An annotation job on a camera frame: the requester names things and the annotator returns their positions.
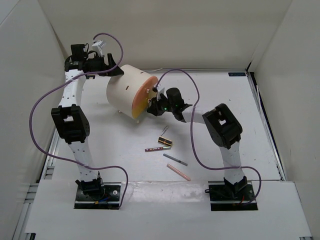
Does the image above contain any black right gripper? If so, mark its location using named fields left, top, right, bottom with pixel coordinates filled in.
left=148, top=93, right=176, bottom=117

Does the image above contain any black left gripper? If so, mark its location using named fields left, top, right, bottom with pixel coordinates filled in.
left=85, top=53, right=124, bottom=77

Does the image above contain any yellow drawer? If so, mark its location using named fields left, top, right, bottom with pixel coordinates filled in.
left=131, top=92, right=152, bottom=119

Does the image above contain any pink top drawer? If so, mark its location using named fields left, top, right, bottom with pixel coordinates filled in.
left=133, top=76, right=158, bottom=106

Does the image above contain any cream cylindrical drawer organizer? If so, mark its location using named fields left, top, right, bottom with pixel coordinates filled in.
left=106, top=64, right=156, bottom=120

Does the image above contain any black gold lipstick box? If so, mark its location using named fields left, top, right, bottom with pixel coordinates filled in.
left=157, top=136, right=173, bottom=147

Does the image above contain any red lip gloss tube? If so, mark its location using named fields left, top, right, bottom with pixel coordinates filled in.
left=144, top=146, right=172, bottom=153

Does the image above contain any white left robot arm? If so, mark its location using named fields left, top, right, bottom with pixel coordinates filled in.
left=51, top=44, right=124, bottom=203

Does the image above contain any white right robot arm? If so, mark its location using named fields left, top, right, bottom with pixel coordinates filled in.
left=147, top=87, right=248, bottom=200

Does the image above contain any small silver clip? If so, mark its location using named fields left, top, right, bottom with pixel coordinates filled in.
left=161, top=125, right=169, bottom=136

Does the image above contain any pink concealer stick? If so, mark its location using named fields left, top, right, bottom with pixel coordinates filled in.
left=166, top=163, right=191, bottom=181

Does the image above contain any grey eyeliner pencil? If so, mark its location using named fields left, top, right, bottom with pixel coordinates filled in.
left=163, top=153, right=188, bottom=167

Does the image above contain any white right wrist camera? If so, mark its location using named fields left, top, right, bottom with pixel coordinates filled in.
left=152, top=86, right=165, bottom=101

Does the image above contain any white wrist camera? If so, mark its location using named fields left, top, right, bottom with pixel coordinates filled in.
left=152, top=86, right=165, bottom=101
left=91, top=40, right=106, bottom=56

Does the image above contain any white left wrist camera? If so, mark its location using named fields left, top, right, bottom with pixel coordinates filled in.
left=91, top=40, right=106, bottom=56

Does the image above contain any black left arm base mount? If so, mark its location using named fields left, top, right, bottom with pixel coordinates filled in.
left=73, top=182, right=122, bottom=210

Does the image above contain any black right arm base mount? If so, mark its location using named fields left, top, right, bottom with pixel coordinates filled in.
left=204, top=183, right=258, bottom=212

